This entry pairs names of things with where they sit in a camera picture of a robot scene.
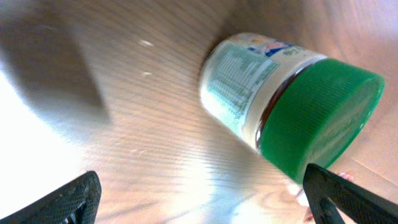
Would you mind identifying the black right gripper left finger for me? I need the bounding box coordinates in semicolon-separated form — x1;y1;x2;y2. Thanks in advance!
1;170;101;224

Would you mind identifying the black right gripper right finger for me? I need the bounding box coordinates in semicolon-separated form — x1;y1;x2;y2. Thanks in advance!
303;164;397;223

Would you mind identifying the orange snack bar wrapper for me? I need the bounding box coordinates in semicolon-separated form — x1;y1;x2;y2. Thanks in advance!
303;170;355;222

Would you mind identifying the green lid jar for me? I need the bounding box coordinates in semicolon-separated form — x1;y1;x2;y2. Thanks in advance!
199;32;385;183

